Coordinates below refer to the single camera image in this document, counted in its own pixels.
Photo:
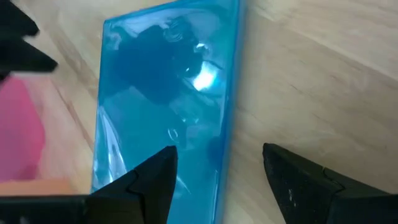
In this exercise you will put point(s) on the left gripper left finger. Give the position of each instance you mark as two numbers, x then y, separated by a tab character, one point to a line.
140	199

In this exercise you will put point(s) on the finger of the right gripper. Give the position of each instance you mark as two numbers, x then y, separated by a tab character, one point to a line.
25	57
15	21

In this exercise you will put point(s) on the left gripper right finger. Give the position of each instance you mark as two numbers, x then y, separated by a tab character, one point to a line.
311	193

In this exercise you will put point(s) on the blue plastic disc case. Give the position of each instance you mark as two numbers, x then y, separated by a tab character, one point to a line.
155	109

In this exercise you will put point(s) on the red translucent plastic bin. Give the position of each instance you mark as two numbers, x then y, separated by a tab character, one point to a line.
18	130

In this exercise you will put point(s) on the orange translucent plastic bin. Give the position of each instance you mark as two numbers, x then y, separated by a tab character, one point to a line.
31	186

